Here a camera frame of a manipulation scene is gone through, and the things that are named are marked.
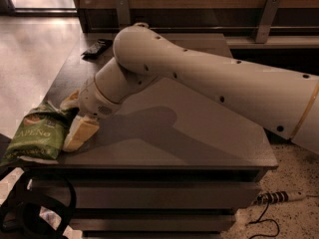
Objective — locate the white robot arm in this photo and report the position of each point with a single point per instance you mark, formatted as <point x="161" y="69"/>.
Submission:
<point x="282" y="101"/>

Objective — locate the white power strip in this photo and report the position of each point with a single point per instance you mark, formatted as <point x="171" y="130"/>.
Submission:
<point x="278" y="197"/>

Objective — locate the black snack bar wrapper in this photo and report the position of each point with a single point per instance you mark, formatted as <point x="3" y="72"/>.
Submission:
<point x="100" y="46"/>

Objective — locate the green soda can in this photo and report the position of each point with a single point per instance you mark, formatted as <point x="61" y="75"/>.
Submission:
<point x="142" y="24"/>

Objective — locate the wooden wall shelf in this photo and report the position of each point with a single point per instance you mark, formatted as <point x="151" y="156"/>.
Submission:
<point x="296" y="24"/>

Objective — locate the grey drawer cabinet table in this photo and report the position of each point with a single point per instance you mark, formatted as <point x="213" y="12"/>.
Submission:
<point x="171" y="164"/>

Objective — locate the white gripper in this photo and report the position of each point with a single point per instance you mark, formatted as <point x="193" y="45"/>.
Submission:
<point x="94" y="101"/>

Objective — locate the right metal bracket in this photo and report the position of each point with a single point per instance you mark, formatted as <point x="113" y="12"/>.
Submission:
<point x="266" y="19"/>

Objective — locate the left metal bracket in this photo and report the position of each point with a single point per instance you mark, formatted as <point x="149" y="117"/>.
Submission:
<point x="123" y="13"/>

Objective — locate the green jalapeno chip bag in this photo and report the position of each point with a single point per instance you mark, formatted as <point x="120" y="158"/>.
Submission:
<point x="40" y="135"/>

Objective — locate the metal bracket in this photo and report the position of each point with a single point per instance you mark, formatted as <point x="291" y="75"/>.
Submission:
<point x="266" y="19"/>
<point x="123" y="13"/>

